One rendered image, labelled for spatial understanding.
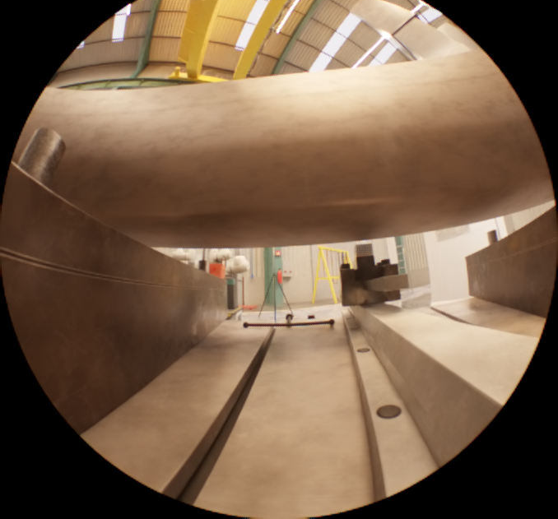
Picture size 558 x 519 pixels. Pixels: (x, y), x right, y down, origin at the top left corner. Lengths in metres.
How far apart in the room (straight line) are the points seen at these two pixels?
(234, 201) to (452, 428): 0.75
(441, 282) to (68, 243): 3.47
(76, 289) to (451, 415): 0.51
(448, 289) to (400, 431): 3.06
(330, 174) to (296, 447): 0.74
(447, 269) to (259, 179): 3.00
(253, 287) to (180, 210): 7.71
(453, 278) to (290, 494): 3.17
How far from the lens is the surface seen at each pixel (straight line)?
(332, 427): 0.41
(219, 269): 1.69
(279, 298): 7.60
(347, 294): 1.12
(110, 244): 0.44
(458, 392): 0.25
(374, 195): 0.69
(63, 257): 0.36
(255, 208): 0.67
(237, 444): 0.38
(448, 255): 3.28
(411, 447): 0.30
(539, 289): 1.03
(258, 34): 11.30
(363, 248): 1.29
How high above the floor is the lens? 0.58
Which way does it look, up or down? 15 degrees up
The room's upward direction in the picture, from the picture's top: 2 degrees counter-clockwise
